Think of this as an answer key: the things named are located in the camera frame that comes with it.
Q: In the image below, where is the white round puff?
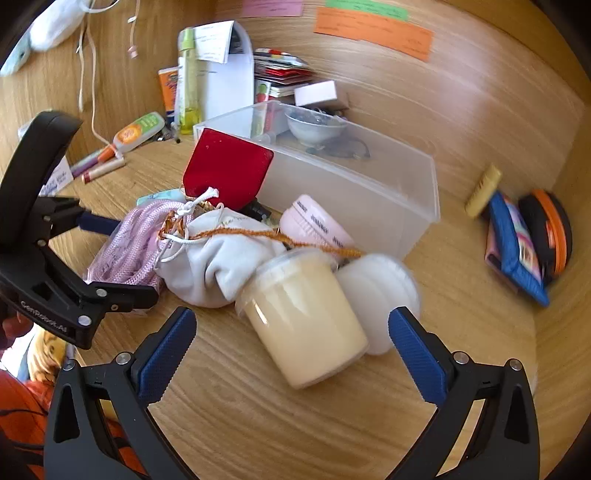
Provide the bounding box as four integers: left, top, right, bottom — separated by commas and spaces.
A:
335, 253, 422, 356

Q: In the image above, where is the mint green tube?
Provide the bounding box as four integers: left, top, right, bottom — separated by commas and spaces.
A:
137, 189, 185, 206

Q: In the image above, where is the orange garment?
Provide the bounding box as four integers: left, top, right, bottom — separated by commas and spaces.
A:
0, 323, 148, 480

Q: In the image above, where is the black and orange zip case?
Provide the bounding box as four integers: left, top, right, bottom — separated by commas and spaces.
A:
518, 188, 573, 282

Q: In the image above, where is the stack of booklets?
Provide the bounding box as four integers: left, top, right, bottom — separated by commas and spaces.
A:
253, 47, 315, 104

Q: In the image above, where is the white cable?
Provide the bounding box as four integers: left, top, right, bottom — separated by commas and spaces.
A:
76, 0, 116, 148

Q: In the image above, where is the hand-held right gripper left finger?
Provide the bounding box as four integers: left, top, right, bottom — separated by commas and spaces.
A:
44, 306, 199, 480

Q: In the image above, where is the pink earphone cable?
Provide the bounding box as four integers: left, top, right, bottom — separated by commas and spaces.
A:
127, 0, 141, 60

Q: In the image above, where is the cream and red pen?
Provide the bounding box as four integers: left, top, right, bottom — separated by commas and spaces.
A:
81, 157, 126, 183

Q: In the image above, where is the white drawstring pouch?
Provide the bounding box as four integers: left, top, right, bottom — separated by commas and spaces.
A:
154, 187, 289, 308

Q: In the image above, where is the small yellow bottle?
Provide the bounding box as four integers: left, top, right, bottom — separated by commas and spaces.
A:
464, 164, 502, 219

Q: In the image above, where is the orange paper note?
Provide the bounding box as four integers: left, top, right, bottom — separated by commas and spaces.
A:
314, 7, 435, 63

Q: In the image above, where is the purple marker with orange cap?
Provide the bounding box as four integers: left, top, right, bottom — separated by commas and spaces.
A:
69, 144, 118, 177

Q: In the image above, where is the white plush toy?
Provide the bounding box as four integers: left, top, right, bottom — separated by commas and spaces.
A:
0, 0, 93, 77

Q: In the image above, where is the red cloth pouch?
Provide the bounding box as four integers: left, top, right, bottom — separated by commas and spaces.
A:
183, 128, 275, 214

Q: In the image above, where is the pink mesh pouch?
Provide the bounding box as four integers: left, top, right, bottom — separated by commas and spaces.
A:
85, 198, 190, 296

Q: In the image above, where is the orange braided cord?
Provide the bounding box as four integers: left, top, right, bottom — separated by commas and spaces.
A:
159, 215, 365, 259

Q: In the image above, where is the green paper note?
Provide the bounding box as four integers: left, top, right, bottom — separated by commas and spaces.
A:
324, 0, 410, 22

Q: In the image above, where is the small white box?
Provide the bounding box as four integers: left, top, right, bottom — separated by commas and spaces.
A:
294, 80, 338, 108

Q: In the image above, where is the clear plastic storage box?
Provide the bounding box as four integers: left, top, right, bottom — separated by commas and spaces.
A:
193, 100, 440, 261

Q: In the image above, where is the green and orange tube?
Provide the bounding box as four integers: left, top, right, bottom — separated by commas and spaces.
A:
113, 112, 166, 153

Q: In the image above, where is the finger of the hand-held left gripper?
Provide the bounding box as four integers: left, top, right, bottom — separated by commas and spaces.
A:
88, 284, 160, 320
39, 196, 122, 241

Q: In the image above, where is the pink round jar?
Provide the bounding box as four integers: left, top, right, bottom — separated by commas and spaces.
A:
279, 194, 356, 252

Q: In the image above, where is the white paper envelope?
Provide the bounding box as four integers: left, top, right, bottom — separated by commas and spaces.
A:
194, 21, 254, 134

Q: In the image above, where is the yellow green spray bottle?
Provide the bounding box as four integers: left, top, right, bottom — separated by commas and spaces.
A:
178, 28, 204, 136

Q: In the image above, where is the white printed packet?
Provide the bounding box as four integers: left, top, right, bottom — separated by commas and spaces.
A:
39, 154, 75, 197

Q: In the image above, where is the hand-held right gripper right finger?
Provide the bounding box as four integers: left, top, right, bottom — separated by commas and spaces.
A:
387, 306, 542, 480

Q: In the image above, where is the blue striped pouch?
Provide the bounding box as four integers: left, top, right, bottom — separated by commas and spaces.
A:
488, 191, 551, 308

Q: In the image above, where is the pink paper note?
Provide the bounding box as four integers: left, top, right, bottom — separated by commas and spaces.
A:
240, 0, 304, 18

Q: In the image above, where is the white bowl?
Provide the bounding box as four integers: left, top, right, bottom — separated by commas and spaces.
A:
284, 107, 349, 148

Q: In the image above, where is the cream plastic jar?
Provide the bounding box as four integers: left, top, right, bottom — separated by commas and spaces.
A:
235, 249, 370, 389

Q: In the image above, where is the orange sunscreen tube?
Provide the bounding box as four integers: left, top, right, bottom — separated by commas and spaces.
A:
158, 66, 181, 123

